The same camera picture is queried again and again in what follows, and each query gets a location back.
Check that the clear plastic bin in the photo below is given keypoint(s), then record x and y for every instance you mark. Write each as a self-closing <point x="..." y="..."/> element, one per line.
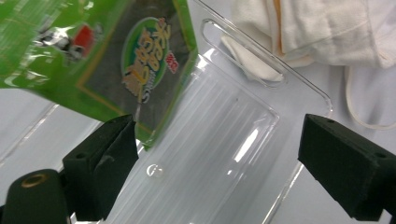
<point x="218" y="140"/>

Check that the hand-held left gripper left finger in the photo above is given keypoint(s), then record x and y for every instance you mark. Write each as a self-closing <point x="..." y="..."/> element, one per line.
<point x="99" y="168"/>

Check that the green snack packet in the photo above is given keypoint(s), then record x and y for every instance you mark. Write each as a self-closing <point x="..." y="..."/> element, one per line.
<point x="93" y="62"/>

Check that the pale table cover sheet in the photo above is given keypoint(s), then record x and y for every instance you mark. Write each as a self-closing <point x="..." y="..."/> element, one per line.
<point x="311" y="205"/>

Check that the white cloth tote bag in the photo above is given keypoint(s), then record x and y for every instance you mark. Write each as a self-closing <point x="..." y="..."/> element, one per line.
<point x="327" y="31"/>

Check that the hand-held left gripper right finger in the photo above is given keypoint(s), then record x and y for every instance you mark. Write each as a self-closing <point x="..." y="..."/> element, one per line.
<point x="348" y="168"/>

